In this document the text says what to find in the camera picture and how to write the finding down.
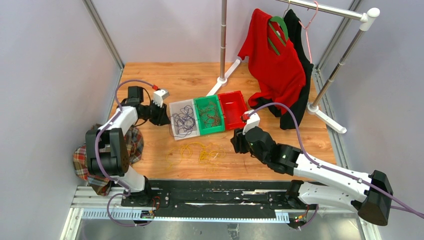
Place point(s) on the green plastic bin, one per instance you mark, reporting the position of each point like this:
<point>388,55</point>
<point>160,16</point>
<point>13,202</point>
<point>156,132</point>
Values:
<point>210,115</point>

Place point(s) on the red plastic bin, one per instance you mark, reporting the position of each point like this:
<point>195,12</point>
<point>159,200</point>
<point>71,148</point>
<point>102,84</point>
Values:
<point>233,106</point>

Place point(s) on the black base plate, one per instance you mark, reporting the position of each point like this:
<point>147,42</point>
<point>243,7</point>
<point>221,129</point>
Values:
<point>224,199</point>

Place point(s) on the metal clothes rack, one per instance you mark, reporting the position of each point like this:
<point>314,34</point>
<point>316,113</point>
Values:
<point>367,19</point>

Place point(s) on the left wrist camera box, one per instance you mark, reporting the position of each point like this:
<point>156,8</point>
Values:
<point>159,96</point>

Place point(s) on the green clothes hanger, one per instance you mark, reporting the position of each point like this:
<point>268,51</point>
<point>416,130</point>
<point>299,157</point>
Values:
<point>279,28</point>

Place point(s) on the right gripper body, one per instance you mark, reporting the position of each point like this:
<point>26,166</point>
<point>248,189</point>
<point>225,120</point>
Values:
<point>257,155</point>

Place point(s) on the pink clothes hanger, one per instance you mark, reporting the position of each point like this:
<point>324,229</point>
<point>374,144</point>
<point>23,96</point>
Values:
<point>306,30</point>

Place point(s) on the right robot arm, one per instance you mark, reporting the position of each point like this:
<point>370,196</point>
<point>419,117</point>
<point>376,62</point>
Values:
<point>368,195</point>

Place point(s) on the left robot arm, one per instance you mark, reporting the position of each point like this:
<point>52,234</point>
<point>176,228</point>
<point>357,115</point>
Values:
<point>106,151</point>

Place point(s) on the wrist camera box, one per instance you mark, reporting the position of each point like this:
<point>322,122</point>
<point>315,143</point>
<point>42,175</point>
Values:
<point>251,120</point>
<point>159,96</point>

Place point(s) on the red shirt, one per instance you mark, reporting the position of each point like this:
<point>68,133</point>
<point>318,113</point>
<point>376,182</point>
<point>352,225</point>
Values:
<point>280,78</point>

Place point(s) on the black shirt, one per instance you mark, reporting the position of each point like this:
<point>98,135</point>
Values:
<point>299,107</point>

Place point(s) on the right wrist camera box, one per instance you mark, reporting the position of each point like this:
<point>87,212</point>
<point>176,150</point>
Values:
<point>251,120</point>

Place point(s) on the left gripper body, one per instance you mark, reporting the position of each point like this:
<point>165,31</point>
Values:
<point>156,113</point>

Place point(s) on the white plastic bin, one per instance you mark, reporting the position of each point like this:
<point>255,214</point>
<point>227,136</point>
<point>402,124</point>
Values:
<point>183,118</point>

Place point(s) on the aluminium frame rail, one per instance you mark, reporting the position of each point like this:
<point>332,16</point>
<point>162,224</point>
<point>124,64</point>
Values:
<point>97,20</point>

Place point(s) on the plaid flannel shirt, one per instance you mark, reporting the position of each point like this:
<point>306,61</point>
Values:
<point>101,185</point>

